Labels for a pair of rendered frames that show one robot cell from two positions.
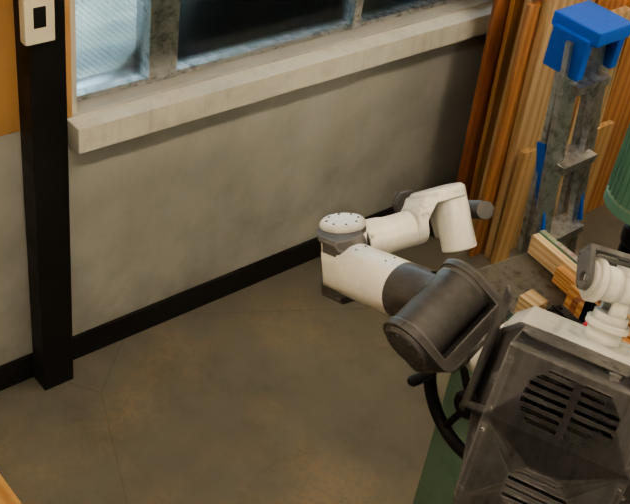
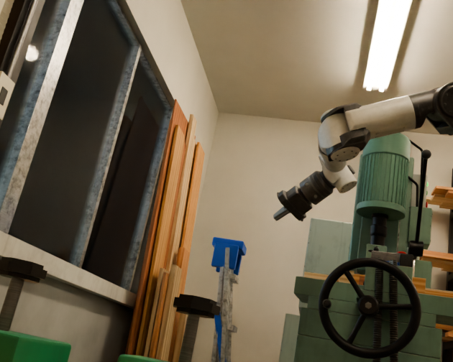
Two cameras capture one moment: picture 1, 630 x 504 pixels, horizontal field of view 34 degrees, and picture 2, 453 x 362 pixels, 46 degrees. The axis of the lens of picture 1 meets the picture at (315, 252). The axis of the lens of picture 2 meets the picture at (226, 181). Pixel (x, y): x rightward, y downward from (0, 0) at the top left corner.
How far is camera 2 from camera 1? 1.95 m
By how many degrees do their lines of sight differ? 64
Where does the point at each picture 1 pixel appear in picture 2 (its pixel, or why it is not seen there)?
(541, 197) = (223, 346)
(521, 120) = (162, 348)
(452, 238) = (349, 174)
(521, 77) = (160, 319)
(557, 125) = (227, 296)
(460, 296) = not seen: outside the picture
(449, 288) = not seen: hidden behind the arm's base
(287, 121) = (47, 315)
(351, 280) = (382, 108)
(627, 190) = (380, 191)
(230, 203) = not seen: outside the picture
